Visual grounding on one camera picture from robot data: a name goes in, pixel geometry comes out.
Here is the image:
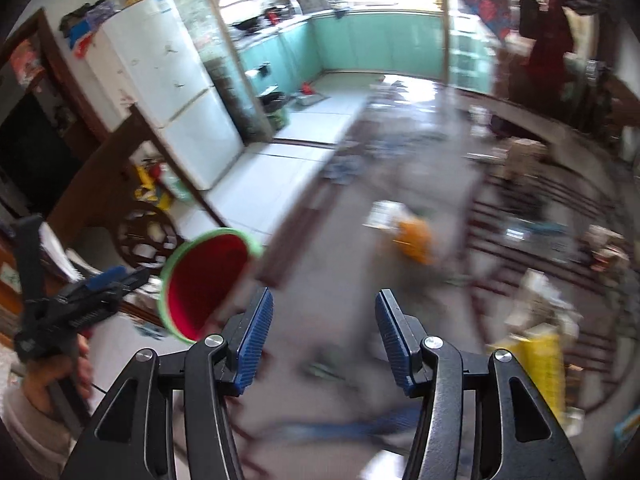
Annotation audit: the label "orange white snack bag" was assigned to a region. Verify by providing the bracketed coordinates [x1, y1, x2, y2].
[363, 200, 434, 266]

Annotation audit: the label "black kitchen trash bin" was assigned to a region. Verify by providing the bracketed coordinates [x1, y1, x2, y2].
[259, 90, 290, 131]

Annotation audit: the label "teal kitchen cabinets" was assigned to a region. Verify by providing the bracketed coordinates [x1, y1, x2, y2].
[236, 10, 496, 94]

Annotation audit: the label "person's left hand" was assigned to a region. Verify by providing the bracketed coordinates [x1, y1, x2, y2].
[22, 335, 93, 418]

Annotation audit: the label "red bin with green rim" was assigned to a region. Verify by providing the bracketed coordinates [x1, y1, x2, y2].
[157, 228, 262, 344]

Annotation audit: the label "dark wooden chair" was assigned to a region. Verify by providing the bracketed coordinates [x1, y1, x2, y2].
[48, 105, 227, 276]

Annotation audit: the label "yellow drink carton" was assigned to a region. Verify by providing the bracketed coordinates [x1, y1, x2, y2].
[489, 269, 582, 424]

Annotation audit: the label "crumpled beige paper ball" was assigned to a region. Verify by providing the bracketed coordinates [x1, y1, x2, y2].
[501, 138, 549, 183]

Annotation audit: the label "crumpled red white paper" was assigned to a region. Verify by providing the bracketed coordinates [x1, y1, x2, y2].
[582, 224, 630, 282]

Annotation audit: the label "white refrigerator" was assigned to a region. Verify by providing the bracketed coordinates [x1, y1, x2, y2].
[86, 0, 243, 191]

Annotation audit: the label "red mop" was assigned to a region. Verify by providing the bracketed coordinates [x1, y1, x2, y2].
[295, 82, 328, 108]

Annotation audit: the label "black wok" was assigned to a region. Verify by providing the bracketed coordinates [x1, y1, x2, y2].
[232, 15, 264, 35]

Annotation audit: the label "red hanging garment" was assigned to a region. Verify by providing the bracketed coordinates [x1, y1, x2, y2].
[525, 0, 574, 94]

